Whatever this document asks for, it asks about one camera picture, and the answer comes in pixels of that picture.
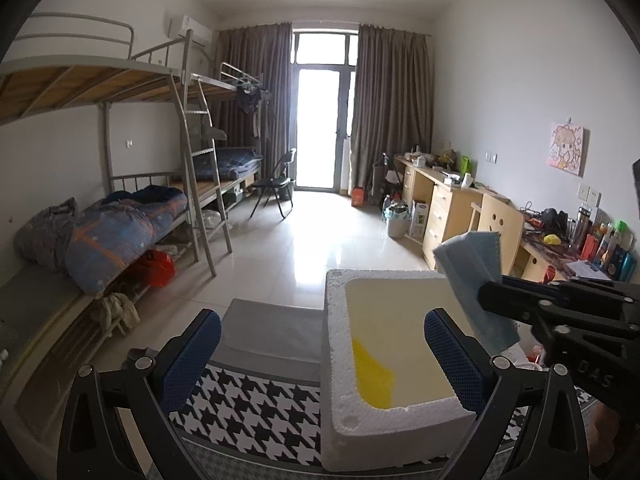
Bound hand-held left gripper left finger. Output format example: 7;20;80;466
57;308;222;480

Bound brown curtain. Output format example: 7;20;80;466
216;22;293;186
350;24;435;206

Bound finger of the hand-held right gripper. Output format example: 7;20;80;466
477;274;640;322
530;317;640;413

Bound white air conditioner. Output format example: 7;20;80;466
168;14;213;50

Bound white carton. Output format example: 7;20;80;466
409;199;431;241

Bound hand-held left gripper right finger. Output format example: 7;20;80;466
424;308;591;480

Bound black folding chair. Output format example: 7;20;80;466
249;148;297;219

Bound yellow cloth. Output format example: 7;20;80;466
351;338;397;408

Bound small metal bunk bed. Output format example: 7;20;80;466
192;62;266;211

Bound metal bed ladder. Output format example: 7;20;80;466
170;29;234;277

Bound plain wooden desk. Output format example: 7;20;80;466
394;155;511;271

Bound white foam box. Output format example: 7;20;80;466
324;268;493;473

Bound person's right hand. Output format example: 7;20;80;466
585;402;625;468

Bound pink cartoon wall poster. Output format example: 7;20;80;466
546;120;587;178

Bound dark hanging clothes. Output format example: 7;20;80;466
235;85;273;141

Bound glass balcony door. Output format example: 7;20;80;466
290;31;360;193

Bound red plastic bag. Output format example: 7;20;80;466
135;250;177;288

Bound black headphones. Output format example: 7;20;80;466
540;208;568;241

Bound houndstooth tablecloth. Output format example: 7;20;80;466
165;360;596;480

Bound large metal bunk bed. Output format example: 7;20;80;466
0;12;221;431

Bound wooden chair with smiley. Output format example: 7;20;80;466
469;192;526;281

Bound group of toiletry bottles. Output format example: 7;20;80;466
570;203;638;281

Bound white paper sheet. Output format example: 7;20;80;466
562;260;613;281

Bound dark blue bedding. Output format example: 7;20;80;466
192;146;263;181

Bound grey bundle of clothes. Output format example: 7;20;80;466
13;197;78;276

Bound white bucket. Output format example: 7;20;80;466
385;203;412;239

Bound blue cloth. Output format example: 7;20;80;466
432;231;521;353

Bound white crumpled cloth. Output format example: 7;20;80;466
92;291;141;336

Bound blue quilt orange stripes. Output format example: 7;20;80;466
64;185;189;297

